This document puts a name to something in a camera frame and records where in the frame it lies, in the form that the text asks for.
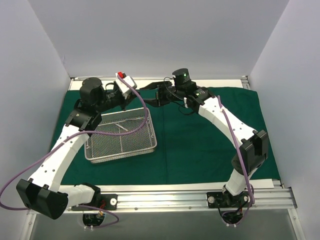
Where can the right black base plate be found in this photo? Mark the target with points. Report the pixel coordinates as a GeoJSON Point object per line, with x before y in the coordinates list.
{"type": "Point", "coordinates": [224, 200]}

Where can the aluminium frame rail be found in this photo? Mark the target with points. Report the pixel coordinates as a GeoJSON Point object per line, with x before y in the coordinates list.
{"type": "Point", "coordinates": [269, 195]}

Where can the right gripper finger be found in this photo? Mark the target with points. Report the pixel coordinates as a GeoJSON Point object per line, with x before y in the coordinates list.
{"type": "Point", "coordinates": [151, 86]}
{"type": "Point", "coordinates": [154, 102]}

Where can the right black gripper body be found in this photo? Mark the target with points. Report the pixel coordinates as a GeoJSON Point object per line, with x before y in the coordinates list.
{"type": "Point", "coordinates": [161, 92]}

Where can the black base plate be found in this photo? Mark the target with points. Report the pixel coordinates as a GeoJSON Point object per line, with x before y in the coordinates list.
{"type": "Point", "coordinates": [105, 201]}
{"type": "Point", "coordinates": [224, 200]}

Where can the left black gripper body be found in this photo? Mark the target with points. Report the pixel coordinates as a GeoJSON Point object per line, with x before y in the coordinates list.
{"type": "Point", "coordinates": [122, 97]}

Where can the steel surgical scissors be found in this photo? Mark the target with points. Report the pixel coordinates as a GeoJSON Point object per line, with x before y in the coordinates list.
{"type": "Point", "coordinates": [121, 127]}

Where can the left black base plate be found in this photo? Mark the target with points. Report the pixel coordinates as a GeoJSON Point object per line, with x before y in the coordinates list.
{"type": "Point", "coordinates": [105, 201]}

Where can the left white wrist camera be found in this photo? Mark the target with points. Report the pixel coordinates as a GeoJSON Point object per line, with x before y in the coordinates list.
{"type": "Point", "coordinates": [125, 83]}

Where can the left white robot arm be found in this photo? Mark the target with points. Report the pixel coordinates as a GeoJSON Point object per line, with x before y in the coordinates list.
{"type": "Point", "coordinates": [43, 192]}

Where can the metal mesh tray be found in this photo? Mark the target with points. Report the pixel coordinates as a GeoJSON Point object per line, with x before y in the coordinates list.
{"type": "Point", "coordinates": [103, 148]}

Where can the green surgical cloth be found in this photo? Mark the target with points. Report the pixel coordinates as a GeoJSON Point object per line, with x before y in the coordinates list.
{"type": "Point", "coordinates": [189, 148]}

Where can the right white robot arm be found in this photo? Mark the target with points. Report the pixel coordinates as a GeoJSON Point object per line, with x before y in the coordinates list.
{"type": "Point", "coordinates": [252, 146]}

